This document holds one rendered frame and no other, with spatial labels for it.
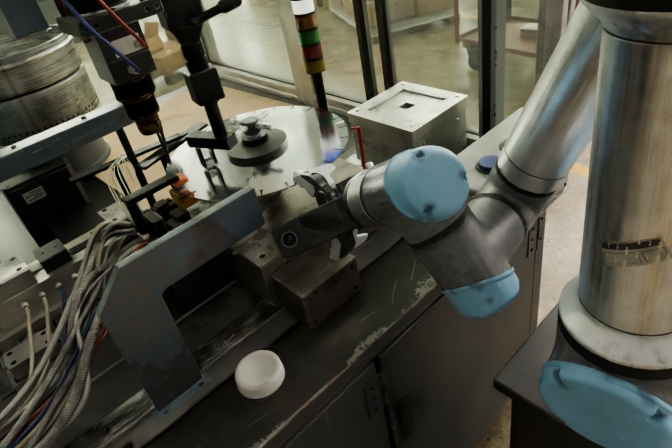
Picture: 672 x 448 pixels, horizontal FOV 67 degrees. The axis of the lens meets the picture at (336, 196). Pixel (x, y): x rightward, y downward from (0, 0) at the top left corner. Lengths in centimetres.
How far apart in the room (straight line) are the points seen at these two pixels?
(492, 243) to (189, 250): 38
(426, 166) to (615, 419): 27
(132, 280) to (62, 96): 83
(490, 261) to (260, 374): 39
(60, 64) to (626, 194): 127
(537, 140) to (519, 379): 34
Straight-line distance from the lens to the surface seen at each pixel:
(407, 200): 48
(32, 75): 140
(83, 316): 82
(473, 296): 54
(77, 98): 145
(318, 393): 75
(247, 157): 87
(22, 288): 98
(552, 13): 97
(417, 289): 86
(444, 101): 108
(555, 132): 55
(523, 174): 58
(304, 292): 78
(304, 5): 110
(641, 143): 37
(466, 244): 53
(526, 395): 74
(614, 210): 41
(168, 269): 69
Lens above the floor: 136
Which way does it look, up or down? 34 degrees down
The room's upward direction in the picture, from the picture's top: 12 degrees counter-clockwise
